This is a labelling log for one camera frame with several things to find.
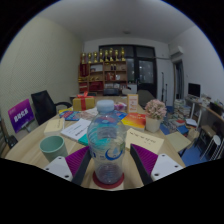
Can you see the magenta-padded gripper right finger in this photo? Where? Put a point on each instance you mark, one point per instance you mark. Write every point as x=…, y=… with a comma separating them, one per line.
x=163, y=166

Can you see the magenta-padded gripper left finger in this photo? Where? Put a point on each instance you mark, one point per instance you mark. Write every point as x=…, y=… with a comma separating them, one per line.
x=59, y=166

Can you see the clear plastic water bottle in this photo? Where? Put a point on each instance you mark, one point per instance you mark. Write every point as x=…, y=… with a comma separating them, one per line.
x=106, y=143

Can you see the pale green ribbed cup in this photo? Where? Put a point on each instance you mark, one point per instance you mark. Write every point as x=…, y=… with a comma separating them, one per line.
x=51, y=150

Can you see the light wooden low table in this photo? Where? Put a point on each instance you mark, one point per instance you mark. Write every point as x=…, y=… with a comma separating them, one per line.
x=178, y=140

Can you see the manila paper envelope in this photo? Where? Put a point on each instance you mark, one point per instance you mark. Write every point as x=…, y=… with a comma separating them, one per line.
x=145, y=140

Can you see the teal book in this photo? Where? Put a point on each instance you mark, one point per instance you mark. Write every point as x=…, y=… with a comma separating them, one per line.
x=83, y=140

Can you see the pale yellow notepad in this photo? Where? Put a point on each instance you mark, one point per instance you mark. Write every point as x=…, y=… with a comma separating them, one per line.
x=54, y=126

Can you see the white printed booklet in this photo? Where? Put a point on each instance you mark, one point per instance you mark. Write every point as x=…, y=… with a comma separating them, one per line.
x=76, y=129

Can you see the flat round red coaster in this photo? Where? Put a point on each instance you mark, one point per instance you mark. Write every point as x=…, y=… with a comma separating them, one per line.
x=100, y=185

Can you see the dark blue printed book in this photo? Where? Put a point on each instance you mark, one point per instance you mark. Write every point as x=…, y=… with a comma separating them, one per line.
x=69, y=115

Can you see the orange book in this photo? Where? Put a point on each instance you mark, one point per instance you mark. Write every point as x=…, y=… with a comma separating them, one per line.
x=135, y=120

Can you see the pink flowers in white pot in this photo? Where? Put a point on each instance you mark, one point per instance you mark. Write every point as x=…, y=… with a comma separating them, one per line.
x=155, y=110

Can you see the grey striped chair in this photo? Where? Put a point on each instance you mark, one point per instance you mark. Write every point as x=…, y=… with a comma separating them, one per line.
x=8, y=140

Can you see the stacks of books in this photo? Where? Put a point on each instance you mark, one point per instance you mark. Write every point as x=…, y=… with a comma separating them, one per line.
x=179, y=109

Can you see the pale printed magazine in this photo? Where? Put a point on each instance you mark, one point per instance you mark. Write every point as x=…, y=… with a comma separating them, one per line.
x=87, y=114

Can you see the black mesh office chair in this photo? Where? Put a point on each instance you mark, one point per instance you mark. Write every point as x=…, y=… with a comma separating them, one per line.
x=41, y=105

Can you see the purple sign board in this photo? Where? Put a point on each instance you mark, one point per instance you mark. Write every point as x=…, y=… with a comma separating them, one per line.
x=20, y=115

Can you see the blue colourful book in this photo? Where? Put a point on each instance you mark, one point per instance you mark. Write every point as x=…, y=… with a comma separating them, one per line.
x=121, y=115

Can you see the yellow gift box red ribbon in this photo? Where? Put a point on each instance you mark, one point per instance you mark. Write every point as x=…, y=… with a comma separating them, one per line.
x=83, y=104

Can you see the small standing orange card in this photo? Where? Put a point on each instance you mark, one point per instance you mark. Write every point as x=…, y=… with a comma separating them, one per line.
x=132, y=103

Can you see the grey upholstered chair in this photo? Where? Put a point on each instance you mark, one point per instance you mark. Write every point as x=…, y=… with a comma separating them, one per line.
x=146, y=97

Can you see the cluttered wooden side desk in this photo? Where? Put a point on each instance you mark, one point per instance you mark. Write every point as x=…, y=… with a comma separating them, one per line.
x=210, y=111

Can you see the pink wrapped packets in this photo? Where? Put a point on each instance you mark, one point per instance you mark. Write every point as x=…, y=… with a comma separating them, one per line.
x=120, y=106

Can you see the black tripod stand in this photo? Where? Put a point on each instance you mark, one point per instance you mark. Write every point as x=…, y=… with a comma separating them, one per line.
x=162, y=86

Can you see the black computer monitor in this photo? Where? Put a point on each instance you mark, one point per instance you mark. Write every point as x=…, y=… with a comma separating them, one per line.
x=194, y=90

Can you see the dark blue chair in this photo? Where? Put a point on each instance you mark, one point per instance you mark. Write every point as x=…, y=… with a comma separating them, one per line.
x=111, y=92

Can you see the dark framed glass door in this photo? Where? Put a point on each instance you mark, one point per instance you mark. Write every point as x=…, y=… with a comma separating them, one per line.
x=145, y=70

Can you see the wooden shelf unit with trophies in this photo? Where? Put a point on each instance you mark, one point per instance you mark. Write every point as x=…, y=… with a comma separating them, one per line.
x=103, y=73

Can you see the white wall air conditioner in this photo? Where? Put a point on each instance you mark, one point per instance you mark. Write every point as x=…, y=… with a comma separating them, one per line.
x=176, y=51

